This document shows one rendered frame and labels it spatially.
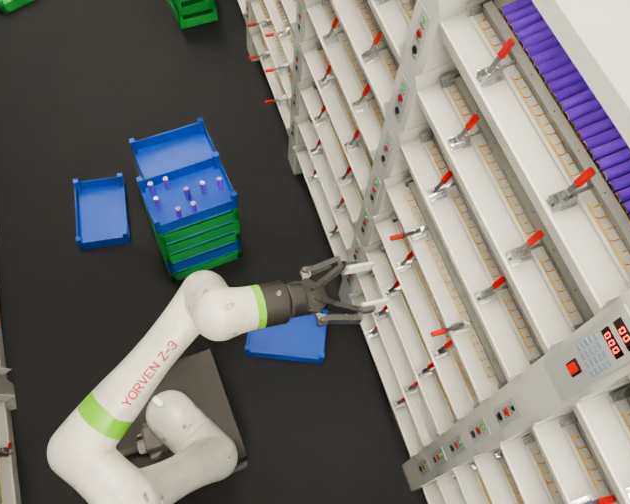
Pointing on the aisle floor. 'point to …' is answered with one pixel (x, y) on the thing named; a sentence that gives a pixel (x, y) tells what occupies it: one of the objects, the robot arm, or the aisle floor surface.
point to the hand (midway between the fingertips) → (369, 285)
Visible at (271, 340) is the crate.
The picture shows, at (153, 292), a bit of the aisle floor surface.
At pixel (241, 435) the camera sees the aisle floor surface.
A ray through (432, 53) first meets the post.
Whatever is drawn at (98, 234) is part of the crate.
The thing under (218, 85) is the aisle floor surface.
